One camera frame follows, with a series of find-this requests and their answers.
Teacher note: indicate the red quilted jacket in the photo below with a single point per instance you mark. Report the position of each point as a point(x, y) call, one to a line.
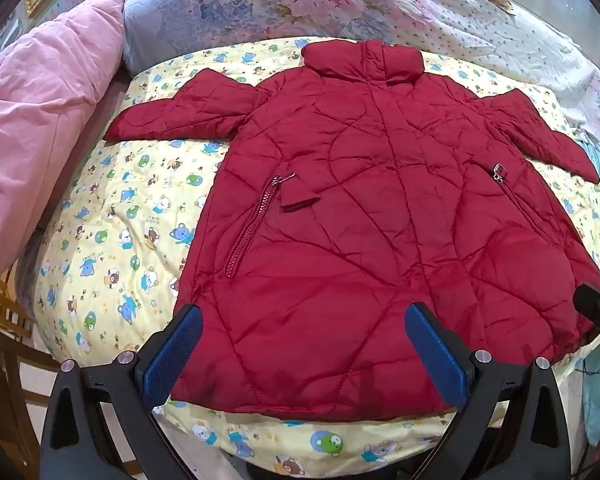
point(370, 220)

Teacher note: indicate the yellow bear-print blanket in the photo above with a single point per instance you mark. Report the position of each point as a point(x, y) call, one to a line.
point(130, 240)

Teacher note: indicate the wooden chair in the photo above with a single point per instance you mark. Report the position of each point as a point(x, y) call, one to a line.
point(10, 360)

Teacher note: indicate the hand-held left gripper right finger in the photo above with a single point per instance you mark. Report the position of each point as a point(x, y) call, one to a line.
point(437, 355)

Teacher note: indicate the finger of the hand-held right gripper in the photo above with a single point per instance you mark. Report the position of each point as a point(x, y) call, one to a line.
point(597, 307)

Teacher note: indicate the pink quilt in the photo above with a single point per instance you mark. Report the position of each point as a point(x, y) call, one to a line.
point(35, 125)

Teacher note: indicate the floral quilt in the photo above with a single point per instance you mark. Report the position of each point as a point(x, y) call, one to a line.
point(330, 5)

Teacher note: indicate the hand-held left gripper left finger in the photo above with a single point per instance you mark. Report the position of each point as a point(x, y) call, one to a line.
point(172, 355)

